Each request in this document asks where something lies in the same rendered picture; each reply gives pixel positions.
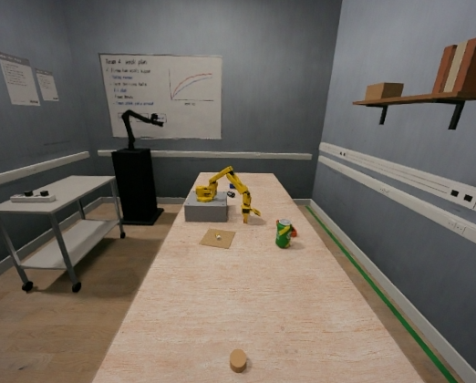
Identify orange digital multimeter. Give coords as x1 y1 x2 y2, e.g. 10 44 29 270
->
276 220 297 237

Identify tan mat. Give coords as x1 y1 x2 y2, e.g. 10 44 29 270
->
199 228 235 249

